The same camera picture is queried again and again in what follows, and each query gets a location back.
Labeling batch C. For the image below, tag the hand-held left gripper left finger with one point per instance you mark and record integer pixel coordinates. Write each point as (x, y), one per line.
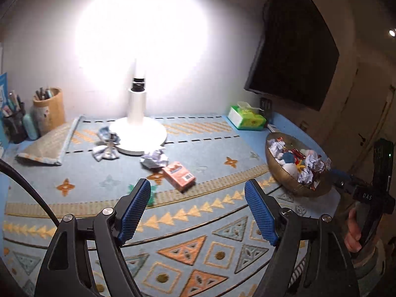
(136, 207)

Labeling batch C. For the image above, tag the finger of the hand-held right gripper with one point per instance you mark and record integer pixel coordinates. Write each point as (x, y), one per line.
(349, 187)
(340, 175)

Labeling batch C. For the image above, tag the beige door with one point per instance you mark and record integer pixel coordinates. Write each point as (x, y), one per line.
(365, 114)

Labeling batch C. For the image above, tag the bunch of pens and pencils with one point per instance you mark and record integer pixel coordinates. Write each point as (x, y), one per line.
(14, 102)

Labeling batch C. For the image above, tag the orange small box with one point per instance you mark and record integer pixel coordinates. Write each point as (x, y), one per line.
(179, 176)

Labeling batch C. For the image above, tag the teal case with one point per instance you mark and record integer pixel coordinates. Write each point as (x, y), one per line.
(30, 128)

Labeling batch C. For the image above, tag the bamboo pen holder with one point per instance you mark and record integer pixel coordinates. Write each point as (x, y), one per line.
(49, 114)

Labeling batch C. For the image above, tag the black mesh pen holder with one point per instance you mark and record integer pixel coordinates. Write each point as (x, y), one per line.
(14, 126)

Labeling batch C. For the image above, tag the plaid bow hair clip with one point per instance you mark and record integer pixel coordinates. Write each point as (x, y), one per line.
(103, 153)

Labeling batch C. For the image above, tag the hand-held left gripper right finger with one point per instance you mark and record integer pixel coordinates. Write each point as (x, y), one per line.
(260, 213)

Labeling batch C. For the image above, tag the blue book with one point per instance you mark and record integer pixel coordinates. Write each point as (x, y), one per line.
(3, 111)

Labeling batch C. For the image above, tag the bunch of dark pens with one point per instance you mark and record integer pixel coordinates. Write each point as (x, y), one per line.
(43, 94)

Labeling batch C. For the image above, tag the black wall monitor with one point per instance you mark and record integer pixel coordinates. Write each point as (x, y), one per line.
(294, 52)

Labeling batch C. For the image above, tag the blue patterned mat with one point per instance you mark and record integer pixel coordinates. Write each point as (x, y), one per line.
(201, 222)

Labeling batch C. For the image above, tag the crumpled white paper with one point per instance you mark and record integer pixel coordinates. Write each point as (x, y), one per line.
(275, 148)
(154, 161)
(314, 164)

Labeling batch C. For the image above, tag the green frilly scrunchie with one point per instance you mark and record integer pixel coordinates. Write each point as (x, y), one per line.
(151, 199)

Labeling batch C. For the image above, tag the white and blue plush toy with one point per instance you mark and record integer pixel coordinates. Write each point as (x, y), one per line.
(290, 168)

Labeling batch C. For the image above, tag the green tissue box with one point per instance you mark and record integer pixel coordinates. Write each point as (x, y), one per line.
(247, 119)

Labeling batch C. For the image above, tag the white desk lamp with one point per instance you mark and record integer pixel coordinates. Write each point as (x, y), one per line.
(136, 130)

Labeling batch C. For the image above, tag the crumpled printed paper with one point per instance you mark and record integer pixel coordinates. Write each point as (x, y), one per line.
(304, 178)

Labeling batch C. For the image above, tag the person's right hand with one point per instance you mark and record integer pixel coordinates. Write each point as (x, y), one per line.
(353, 232)

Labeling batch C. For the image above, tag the golden bowl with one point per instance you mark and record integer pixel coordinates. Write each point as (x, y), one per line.
(287, 182)

